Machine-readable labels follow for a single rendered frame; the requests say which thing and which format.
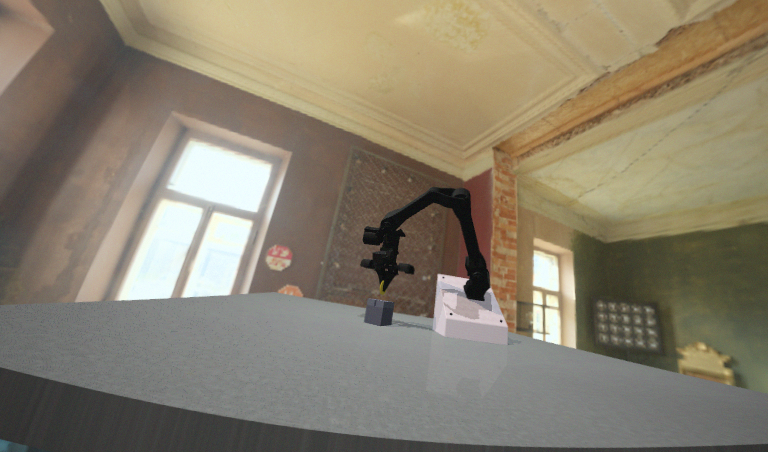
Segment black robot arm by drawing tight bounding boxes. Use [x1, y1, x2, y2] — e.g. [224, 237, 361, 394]
[363, 187, 491, 301]

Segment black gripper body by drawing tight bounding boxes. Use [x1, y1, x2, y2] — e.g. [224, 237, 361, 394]
[360, 245, 415, 275]

